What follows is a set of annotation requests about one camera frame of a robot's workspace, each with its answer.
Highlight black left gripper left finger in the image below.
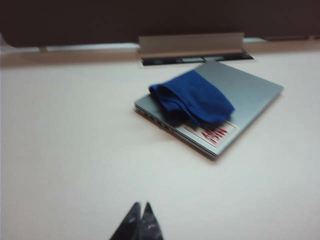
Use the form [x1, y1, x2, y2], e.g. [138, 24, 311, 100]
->
[109, 201, 142, 240]

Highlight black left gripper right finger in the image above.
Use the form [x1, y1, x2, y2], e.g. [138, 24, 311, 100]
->
[140, 201, 165, 240]

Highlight blue microfiber rag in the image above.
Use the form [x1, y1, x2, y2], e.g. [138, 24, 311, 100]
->
[148, 69, 236, 127]

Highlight silver closed laptop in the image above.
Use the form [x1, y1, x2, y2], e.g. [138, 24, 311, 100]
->
[133, 59, 285, 158]

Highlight white sticker with red letters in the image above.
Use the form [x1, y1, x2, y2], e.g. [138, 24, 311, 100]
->
[183, 119, 241, 146]

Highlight grey fabric desk divider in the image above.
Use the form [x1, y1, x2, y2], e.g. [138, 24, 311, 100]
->
[0, 0, 320, 49]

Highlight beige cable flap lid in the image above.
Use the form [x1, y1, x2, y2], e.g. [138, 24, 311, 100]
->
[138, 32, 245, 59]

